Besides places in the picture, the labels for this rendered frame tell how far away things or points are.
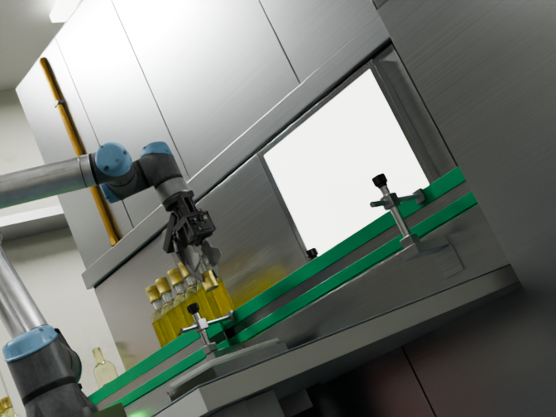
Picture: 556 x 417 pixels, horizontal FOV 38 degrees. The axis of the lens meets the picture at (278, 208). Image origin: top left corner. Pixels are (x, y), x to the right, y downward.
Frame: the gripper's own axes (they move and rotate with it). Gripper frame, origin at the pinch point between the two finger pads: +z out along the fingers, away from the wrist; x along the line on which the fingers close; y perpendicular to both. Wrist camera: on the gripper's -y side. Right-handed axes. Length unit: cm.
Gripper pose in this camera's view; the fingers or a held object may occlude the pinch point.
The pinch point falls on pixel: (206, 275)
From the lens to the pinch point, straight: 197.6
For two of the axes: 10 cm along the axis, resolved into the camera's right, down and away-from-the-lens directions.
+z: 4.3, 8.7, -2.4
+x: 7.5, -1.9, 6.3
